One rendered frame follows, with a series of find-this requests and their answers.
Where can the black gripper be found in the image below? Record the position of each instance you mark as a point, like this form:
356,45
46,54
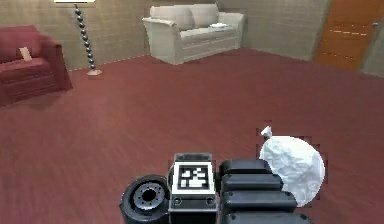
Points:
146,200

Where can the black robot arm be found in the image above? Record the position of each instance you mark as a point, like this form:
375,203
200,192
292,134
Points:
246,196

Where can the white garbage bag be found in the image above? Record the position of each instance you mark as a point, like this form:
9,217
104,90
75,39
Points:
296,166

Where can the beige sofa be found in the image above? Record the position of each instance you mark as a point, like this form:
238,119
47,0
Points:
193,33

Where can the beaded floor lamp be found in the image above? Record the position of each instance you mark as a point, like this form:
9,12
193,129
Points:
85,36

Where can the red armchair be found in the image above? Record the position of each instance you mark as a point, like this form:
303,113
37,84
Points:
26,66

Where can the white object on sofa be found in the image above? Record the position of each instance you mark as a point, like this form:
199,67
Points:
218,25

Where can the tan flat object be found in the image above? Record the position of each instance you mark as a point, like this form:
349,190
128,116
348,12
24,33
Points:
25,53

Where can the orange wooden door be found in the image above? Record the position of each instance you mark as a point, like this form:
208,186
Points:
346,33

